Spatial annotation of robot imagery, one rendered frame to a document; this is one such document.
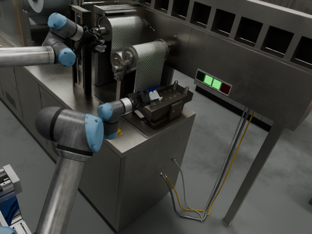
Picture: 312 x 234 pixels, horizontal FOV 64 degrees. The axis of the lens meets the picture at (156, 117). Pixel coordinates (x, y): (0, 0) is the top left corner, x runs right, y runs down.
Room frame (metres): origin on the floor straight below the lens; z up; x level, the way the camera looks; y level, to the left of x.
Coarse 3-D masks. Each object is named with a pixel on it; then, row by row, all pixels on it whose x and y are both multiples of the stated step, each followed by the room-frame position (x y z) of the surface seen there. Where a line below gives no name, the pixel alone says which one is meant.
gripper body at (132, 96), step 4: (136, 92) 1.07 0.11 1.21; (140, 92) 1.06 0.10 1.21; (144, 92) 1.09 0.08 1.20; (148, 92) 1.09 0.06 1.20; (124, 96) 1.05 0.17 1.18; (128, 96) 1.03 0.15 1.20; (132, 96) 1.04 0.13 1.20; (136, 96) 1.06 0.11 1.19; (140, 96) 1.06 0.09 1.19; (144, 96) 1.08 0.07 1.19; (148, 96) 1.09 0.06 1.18; (132, 100) 1.02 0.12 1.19; (136, 100) 1.05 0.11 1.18; (140, 100) 1.06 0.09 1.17; (144, 100) 1.05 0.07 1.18; (148, 100) 1.06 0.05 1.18; (132, 104) 1.00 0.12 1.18; (140, 104) 1.05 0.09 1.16; (144, 104) 1.04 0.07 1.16; (148, 104) 1.05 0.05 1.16; (132, 108) 1.00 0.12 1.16
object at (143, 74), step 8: (160, 64) 1.50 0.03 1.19; (136, 72) 1.34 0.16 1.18; (144, 72) 1.39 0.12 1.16; (152, 72) 1.45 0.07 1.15; (160, 72) 1.51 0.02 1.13; (136, 80) 1.35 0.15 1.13; (144, 80) 1.40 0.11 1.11; (152, 80) 1.46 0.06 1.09; (160, 80) 1.52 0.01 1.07; (136, 88) 1.35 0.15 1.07; (144, 88) 1.41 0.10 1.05
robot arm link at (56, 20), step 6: (48, 18) 1.11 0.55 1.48; (54, 18) 1.09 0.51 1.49; (60, 18) 1.10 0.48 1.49; (66, 18) 1.13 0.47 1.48; (48, 24) 1.09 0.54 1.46; (54, 24) 1.08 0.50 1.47; (60, 24) 1.09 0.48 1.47; (66, 24) 1.11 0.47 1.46; (72, 24) 1.15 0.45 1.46; (54, 30) 1.09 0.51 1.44; (60, 30) 1.09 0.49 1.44; (66, 30) 1.11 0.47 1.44; (72, 30) 1.13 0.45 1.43; (60, 36) 1.09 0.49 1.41; (66, 36) 1.12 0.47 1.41; (72, 36) 1.14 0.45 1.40
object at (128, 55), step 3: (129, 51) 1.38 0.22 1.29; (123, 54) 1.38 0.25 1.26; (126, 54) 1.37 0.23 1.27; (129, 54) 1.35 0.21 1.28; (132, 54) 1.36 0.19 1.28; (123, 57) 1.38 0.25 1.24; (126, 57) 1.36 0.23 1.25; (129, 57) 1.35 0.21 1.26; (132, 57) 1.35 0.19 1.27; (132, 60) 1.35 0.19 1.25; (126, 63) 1.36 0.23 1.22; (129, 63) 1.35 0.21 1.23; (132, 63) 1.36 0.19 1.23
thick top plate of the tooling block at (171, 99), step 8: (168, 88) 1.50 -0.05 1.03; (176, 88) 1.52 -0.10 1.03; (184, 88) 1.54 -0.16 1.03; (160, 96) 1.38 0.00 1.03; (168, 96) 1.40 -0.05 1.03; (176, 96) 1.42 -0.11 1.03; (184, 96) 1.43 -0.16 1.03; (192, 96) 1.50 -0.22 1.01; (160, 104) 1.28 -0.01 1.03; (168, 104) 1.30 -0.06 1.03; (152, 112) 1.19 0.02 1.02; (160, 112) 1.25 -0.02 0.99
